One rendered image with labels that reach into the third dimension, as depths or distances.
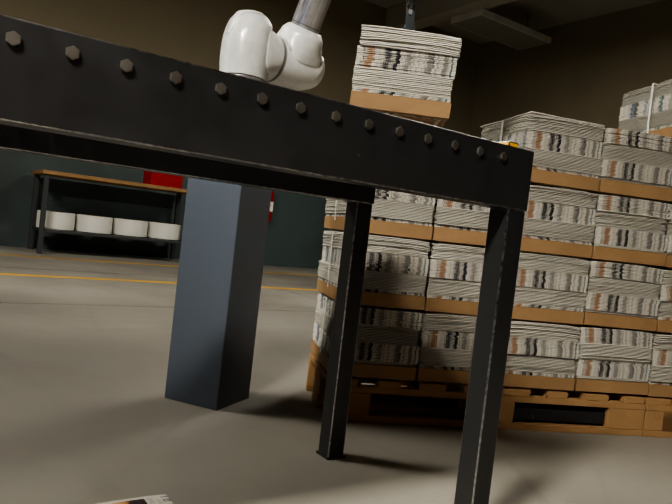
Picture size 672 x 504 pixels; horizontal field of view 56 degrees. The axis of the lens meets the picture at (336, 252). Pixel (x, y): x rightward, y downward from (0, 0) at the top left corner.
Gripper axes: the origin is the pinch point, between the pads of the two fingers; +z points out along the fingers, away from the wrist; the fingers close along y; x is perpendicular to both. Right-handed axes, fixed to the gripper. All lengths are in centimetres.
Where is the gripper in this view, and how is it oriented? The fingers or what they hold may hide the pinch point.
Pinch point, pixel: (412, 11)
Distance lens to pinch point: 212.5
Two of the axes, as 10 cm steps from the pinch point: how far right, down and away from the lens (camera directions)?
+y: -1.4, 9.9, -0.4
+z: 1.0, 0.6, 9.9
